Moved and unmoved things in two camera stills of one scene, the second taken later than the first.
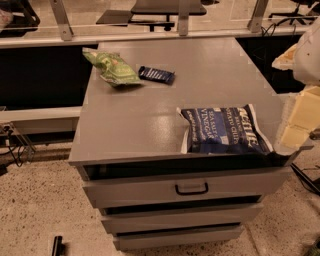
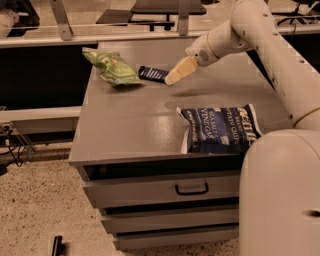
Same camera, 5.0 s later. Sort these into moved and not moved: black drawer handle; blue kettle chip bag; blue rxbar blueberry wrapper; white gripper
Moved: white gripper
Not moved: black drawer handle; blue kettle chip bag; blue rxbar blueberry wrapper
